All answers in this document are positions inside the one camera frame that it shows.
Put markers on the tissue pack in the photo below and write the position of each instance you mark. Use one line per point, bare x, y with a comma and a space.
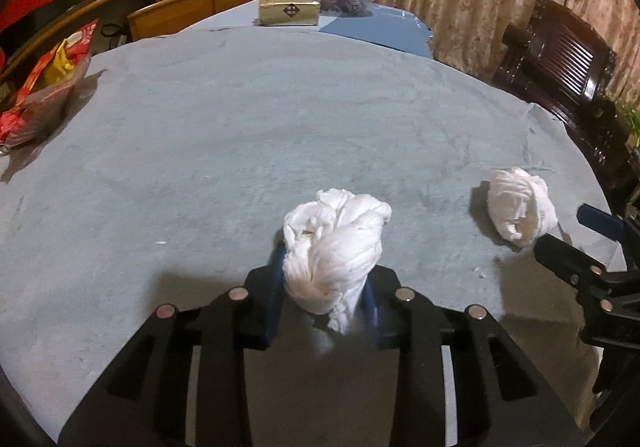
290, 11

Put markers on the red snack bag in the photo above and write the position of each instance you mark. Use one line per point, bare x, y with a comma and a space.
45, 72

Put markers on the white tissue wad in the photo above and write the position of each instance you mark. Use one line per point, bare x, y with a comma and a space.
330, 247
520, 207

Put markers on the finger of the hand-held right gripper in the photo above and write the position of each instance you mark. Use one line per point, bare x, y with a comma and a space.
600, 222
565, 257

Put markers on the clear plastic dish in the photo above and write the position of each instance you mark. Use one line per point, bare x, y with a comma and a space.
50, 102

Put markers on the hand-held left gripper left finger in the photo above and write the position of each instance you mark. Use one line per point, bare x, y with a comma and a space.
272, 312

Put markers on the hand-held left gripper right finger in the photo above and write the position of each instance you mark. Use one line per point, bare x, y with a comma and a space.
372, 314

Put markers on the blue plastic sheet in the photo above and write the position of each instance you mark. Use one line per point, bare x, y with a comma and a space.
380, 29

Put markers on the dark wooden armchair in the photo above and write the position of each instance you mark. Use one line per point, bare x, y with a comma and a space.
560, 62

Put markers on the green potted plant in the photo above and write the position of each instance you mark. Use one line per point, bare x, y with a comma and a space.
631, 124

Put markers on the wooden sofa frame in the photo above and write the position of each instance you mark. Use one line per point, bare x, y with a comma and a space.
75, 12

